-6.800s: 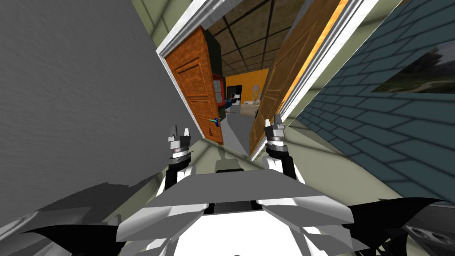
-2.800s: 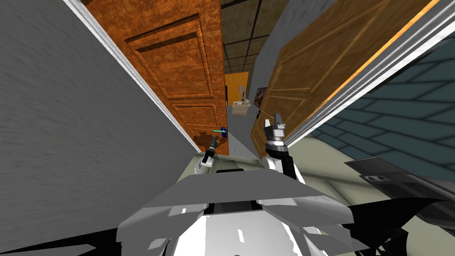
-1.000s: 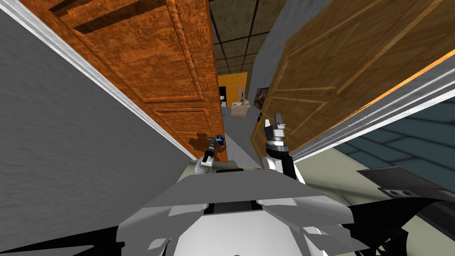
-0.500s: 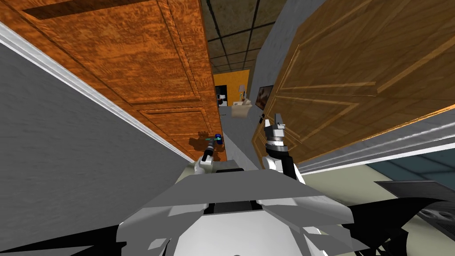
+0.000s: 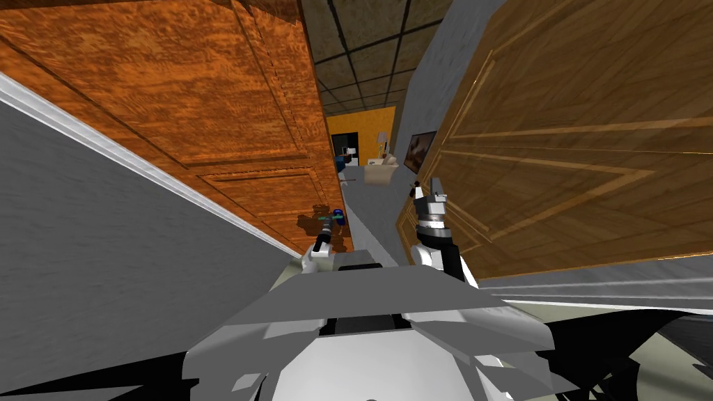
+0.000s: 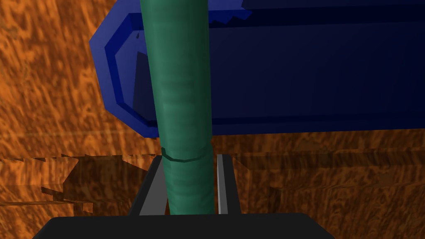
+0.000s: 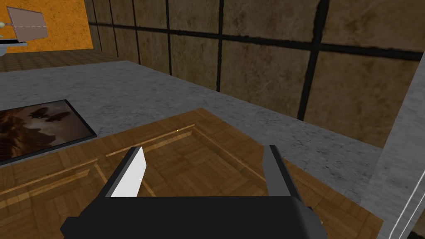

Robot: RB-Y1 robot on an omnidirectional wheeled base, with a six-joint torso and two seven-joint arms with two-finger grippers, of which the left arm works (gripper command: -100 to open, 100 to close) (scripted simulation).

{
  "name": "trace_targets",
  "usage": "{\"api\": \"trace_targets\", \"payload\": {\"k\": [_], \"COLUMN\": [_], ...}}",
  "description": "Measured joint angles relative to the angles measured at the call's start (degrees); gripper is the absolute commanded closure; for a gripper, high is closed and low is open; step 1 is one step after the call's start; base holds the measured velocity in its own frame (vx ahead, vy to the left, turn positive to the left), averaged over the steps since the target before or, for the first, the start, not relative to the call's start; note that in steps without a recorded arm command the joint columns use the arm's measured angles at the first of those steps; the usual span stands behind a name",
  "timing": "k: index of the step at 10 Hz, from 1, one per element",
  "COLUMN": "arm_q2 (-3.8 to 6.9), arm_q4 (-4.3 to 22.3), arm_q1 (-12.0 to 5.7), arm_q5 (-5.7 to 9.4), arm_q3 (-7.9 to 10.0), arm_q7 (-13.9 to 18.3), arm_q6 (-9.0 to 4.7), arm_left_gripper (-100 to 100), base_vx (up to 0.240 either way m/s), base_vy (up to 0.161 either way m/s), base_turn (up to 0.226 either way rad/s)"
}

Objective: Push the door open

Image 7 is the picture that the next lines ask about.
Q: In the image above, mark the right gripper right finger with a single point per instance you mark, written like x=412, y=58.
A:
x=277, y=172

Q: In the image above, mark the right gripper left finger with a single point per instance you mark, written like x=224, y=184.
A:
x=131, y=176

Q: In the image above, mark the brown wooden panelled door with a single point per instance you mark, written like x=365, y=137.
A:
x=206, y=159

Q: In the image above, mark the dark framed brown picture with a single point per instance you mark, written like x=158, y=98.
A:
x=40, y=127

